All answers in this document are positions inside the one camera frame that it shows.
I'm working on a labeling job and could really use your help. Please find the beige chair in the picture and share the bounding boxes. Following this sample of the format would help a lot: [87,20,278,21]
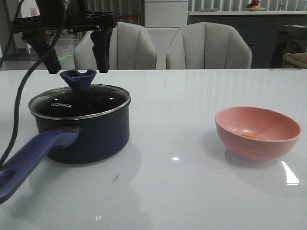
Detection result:
[73,22,157,70]
[165,22,252,69]

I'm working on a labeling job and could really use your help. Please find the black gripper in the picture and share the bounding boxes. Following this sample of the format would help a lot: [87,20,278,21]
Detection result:
[12,0,117,74]

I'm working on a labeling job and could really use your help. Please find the orange ham slices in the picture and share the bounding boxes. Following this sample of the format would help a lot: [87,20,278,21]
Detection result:
[241,132,266,140]

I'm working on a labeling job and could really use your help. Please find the right beige chair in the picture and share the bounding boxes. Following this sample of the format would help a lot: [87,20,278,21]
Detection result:
[165,22,252,69]

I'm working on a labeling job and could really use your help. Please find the red wall notice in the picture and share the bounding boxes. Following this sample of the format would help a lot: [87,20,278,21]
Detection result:
[30,7,38,16]

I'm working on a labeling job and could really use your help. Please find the dark blue saucepan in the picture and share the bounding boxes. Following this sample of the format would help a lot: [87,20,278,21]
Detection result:
[0,105,130,203]

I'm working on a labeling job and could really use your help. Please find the left beige chair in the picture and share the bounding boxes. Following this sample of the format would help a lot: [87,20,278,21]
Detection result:
[73,22,157,70]

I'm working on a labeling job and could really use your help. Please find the glass lid blue knob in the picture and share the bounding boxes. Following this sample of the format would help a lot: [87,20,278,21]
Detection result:
[28,69,131,121]

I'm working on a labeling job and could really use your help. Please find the grey counter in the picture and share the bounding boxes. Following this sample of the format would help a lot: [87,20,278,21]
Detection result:
[188,11,307,69]

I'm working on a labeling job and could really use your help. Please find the black cable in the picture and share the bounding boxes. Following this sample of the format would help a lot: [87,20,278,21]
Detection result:
[0,0,66,168]

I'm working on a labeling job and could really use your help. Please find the pink bowl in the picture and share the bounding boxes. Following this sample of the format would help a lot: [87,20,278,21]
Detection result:
[215,106,302,161]

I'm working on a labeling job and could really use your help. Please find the olive cushion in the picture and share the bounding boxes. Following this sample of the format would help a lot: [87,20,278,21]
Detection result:
[282,52,307,69]

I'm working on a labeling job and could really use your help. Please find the fruit plate on counter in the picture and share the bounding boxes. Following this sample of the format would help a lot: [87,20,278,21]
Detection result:
[243,0,266,12]

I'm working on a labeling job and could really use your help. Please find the white cabinet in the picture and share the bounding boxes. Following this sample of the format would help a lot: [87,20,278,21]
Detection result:
[144,0,189,28]

